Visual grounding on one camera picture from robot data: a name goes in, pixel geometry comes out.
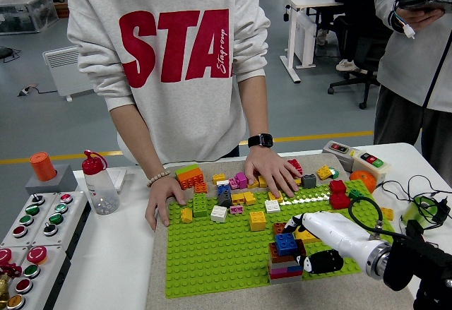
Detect blue square brick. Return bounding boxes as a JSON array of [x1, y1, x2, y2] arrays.
[[274, 232, 298, 256]]

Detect cream red-green button box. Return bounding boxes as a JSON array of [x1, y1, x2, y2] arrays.
[[351, 150, 392, 185]]

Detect brown-topped multicolour brick stack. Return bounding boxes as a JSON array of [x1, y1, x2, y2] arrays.
[[267, 239, 307, 285]]

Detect orange cylinder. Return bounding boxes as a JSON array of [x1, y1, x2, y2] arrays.
[[28, 152, 58, 182]]

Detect green studded baseplate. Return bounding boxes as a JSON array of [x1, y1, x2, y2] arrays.
[[165, 179, 396, 299]]

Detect grey block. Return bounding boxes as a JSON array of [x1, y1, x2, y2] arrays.
[[25, 164, 78, 196]]

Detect white panel heater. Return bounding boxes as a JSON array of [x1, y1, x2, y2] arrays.
[[42, 45, 95, 103]]

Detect floor socket with cable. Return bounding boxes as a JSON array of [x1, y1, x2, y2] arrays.
[[17, 83, 59, 97]]

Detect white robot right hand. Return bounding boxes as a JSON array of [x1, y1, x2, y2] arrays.
[[283, 210, 386, 275]]

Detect person's left hand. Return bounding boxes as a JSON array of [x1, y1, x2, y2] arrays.
[[243, 146, 304, 199]]

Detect clear storage crate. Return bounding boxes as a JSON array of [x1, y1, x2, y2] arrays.
[[0, 0, 60, 35]]

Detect yellow curved brick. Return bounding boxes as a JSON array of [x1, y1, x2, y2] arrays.
[[295, 227, 321, 244]]

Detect brass valve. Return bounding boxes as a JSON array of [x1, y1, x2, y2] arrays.
[[0, 274, 11, 309]]

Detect black wristwatch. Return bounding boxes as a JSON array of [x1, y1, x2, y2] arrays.
[[246, 133, 275, 150]]

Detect black table cables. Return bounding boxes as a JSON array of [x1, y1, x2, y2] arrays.
[[379, 174, 452, 229]]

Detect clear bottle with red cap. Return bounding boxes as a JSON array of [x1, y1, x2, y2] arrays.
[[81, 150, 120, 215]]

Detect grey push-button box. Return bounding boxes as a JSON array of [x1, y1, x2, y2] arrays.
[[0, 191, 92, 254]]

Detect beaded bracelet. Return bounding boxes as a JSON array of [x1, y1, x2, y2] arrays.
[[146, 170, 172, 188]]

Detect white wall switch plate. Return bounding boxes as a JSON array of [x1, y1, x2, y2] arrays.
[[105, 167, 128, 194]]

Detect long green brick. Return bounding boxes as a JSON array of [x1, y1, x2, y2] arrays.
[[192, 192, 208, 218]]

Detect black floor stand base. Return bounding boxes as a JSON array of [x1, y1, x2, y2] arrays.
[[0, 47, 22, 64]]

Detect orange and green brick block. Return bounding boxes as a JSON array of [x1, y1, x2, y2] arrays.
[[175, 164, 205, 191]]

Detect grey switch box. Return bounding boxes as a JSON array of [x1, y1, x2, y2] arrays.
[[321, 140, 357, 173]]

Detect black power adapter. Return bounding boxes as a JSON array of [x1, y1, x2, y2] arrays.
[[431, 196, 452, 225]]

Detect white box under desk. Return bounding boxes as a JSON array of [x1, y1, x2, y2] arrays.
[[295, 11, 317, 69]]

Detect orange fruit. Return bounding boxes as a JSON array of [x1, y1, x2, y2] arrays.
[[349, 169, 377, 194]]

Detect person's right hand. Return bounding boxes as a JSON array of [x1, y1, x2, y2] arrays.
[[398, 8, 445, 32], [144, 177, 187, 232]]

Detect tall yellow square brick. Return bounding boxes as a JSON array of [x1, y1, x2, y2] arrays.
[[249, 210, 268, 232]]

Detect red valve handle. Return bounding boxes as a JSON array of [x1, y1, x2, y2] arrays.
[[0, 262, 23, 278]]

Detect grey emergency-stop button box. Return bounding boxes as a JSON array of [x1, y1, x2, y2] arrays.
[[0, 244, 71, 310]]

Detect wooden box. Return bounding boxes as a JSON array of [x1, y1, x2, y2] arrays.
[[52, 1, 70, 18]]

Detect green tape roll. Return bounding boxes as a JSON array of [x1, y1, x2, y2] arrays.
[[402, 195, 442, 232]]

